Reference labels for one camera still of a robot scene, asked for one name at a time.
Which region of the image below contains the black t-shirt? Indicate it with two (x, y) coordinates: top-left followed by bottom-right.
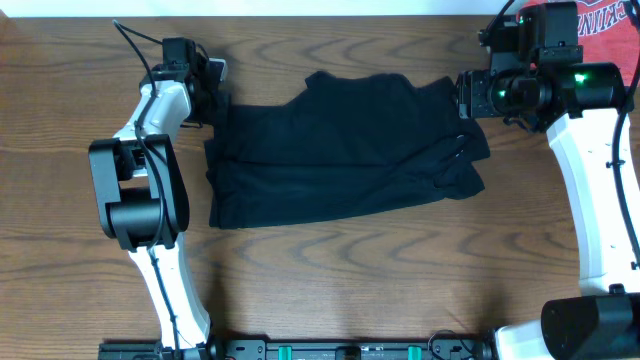
(205, 72), (490, 229)

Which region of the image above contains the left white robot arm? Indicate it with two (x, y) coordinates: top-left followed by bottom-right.
(88, 37), (227, 359)

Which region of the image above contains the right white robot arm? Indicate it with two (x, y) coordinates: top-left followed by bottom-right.
(456, 2), (639, 359)

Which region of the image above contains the red printed t-shirt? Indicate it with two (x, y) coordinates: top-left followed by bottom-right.
(519, 0), (640, 86)

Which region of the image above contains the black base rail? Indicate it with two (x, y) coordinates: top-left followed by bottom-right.
(98, 335), (496, 360)

